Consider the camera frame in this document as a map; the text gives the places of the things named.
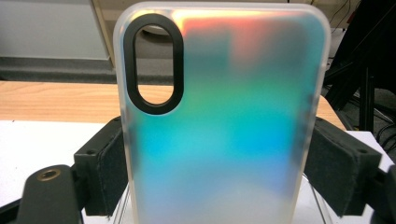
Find black metal stand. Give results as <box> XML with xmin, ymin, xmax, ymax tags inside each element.
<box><xmin>323</xmin><ymin>0</ymin><xmax>396</xmax><ymax>133</ymax></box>

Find white cabinet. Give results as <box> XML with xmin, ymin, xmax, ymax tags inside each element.
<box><xmin>0</xmin><ymin>0</ymin><xmax>110</xmax><ymax>61</ymax></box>

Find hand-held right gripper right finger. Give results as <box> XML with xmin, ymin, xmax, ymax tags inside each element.
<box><xmin>303</xmin><ymin>117</ymin><xmax>383</xmax><ymax>218</ymax></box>

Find light wooden board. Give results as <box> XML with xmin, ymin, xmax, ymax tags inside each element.
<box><xmin>0</xmin><ymin>80</ymin><xmax>347</xmax><ymax>133</ymax></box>

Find clear plastic packaging tray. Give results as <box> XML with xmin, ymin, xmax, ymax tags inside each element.
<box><xmin>112</xmin><ymin>173</ymin><xmax>332</xmax><ymax>224</ymax></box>

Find iridescent phone case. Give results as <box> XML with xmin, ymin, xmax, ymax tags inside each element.
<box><xmin>112</xmin><ymin>1</ymin><xmax>332</xmax><ymax>224</ymax></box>

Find black floor cables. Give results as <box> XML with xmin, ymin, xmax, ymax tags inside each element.
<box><xmin>375</xmin><ymin>122</ymin><xmax>396</xmax><ymax>155</ymax></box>

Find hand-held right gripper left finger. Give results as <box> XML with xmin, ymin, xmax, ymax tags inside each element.
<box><xmin>74</xmin><ymin>116</ymin><xmax>131</xmax><ymax>217</ymax></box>

